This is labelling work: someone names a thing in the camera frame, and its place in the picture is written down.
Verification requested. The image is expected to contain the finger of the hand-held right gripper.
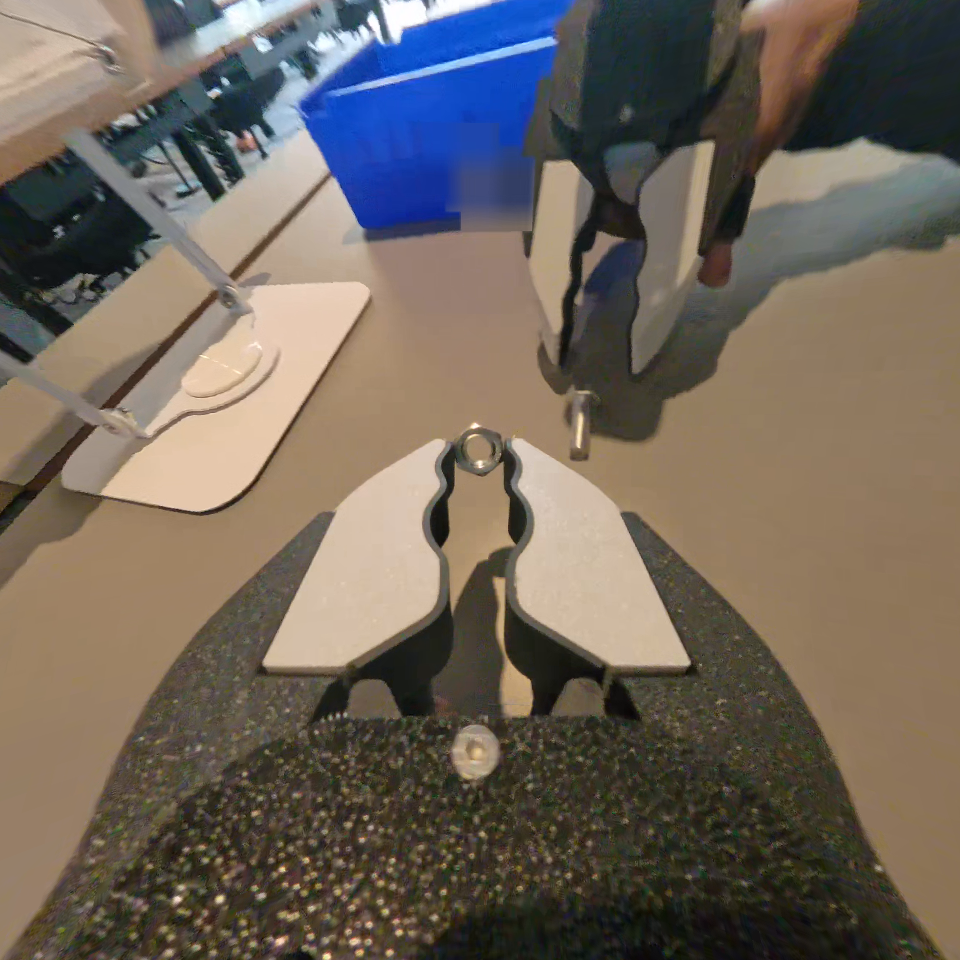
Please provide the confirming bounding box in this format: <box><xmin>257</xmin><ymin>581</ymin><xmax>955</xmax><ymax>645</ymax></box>
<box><xmin>527</xmin><ymin>159</ymin><xmax>603</xmax><ymax>370</ymax></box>
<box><xmin>628</xmin><ymin>141</ymin><xmax>719</xmax><ymax>378</ymax></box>

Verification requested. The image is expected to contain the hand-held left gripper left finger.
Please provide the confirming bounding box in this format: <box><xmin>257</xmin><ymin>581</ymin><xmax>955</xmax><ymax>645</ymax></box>
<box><xmin>261</xmin><ymin>438</ymin><xmax>457</xmax><ymax>716</ymax></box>

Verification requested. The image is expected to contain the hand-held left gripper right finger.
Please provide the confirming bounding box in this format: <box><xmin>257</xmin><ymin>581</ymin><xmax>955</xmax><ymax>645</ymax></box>
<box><xmin>504</xmin><ymin>436</ymin><xmax>693</xmax><ymax>716</ymax></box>

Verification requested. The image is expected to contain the steel hex bolt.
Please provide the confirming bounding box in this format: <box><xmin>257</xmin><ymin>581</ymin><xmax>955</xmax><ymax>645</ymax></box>
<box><xmin>564</xmin><ymin>384</ymin><xmax>603</xmax><ymax>464</ymax></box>

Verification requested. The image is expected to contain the steel hex nut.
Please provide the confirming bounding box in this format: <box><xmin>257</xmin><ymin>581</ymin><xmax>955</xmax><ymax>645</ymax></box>
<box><xmin>453</xmin><ymin>422</ymin><xmax>506</xmax><ymax>479</ymax></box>

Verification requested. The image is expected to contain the blue plastic bin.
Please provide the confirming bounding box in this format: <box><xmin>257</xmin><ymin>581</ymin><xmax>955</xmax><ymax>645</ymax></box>
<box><xmin>300</xmin><ymin>0</ymin><xmax>580</xmax><ymax>232</ymax></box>

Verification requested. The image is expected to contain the person's right hand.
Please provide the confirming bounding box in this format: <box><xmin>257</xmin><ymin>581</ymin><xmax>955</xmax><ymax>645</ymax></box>
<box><xmin>697</xmin><ymin>0</ymin><xmax>861</xmax><ymax>290</ymax></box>

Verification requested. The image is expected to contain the grey stand pole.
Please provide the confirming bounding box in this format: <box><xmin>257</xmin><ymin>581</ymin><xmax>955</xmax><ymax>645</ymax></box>
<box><xmin>63</xmin><ymin>129</ymin><xmax>256</xmax><ymax>316</ymax></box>
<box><xmin>0</xmin><ymin>351</ymin><xmax>147</xmax><ymax>440</ymax></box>

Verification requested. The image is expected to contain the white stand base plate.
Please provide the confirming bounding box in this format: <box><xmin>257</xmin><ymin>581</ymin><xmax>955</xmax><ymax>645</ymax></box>
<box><xmin>60</xmin><ymin>281</ymin><xmax>372</xmax><ymax>516</ymax></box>

